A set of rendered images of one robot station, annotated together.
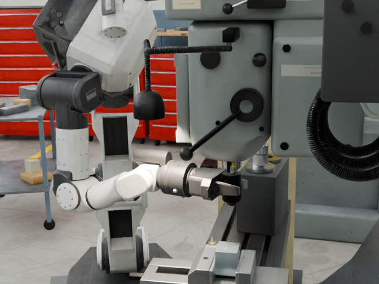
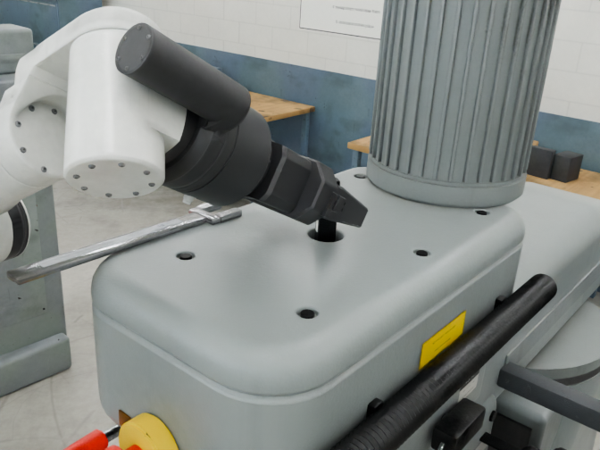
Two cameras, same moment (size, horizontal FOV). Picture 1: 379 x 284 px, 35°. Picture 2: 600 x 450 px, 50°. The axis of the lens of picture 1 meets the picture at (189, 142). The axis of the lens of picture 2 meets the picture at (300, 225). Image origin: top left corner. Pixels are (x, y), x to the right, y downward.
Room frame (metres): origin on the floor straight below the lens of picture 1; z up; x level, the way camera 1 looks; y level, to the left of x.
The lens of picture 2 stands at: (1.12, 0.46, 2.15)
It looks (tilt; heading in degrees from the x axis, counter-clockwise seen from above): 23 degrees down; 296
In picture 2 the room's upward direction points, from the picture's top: 3 degrees clockwise
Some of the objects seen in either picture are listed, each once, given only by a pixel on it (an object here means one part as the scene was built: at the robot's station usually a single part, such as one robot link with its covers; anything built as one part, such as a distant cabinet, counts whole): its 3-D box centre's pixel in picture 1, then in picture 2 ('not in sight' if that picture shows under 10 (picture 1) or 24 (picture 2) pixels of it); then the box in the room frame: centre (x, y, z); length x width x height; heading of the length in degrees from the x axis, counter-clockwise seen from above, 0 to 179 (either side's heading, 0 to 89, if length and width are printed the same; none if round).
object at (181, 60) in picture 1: (185, 97); not in sight; (1.39, 0.01, 1.45); 0.04 x 0.04 x 0.21; 77
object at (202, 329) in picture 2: not in sight; (329, 297); (1.36, -0.11, 1.81); 0.47 x 0.26 x 0.16; 77
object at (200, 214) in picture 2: not in sight; (135, 237); (1.51, 0.02, 1.89); 0.24 x 0.04 x 0.01; 76
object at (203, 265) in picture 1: (205, 265); not in sight; (1.31, -0.03, 1.05); 0.12 x 0.06 x 0.04; 168
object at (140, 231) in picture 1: (123, 248); not in sight; (2.19, 0.27, 0.68); 0.21 x 0.20 x 0.13; 6
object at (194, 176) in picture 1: (197, 181); not in sight; (1.40, -0.02, 1.23); 0.13 x 0.12 x 0.10; 153
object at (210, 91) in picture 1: (233, 88); not in sight; (1.36, -0.10, 1.47); 0.21 x 0.19 x 0.32; 167
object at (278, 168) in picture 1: (263, 191); not in sight; (1.79, -0.23, 1.06); 0.22 x 0.12 x 0.20; 160
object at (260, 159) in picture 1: (260, 156); not in sight; (1.74, -0.21, 1.19); 0.05 x 0.05 x 0.06
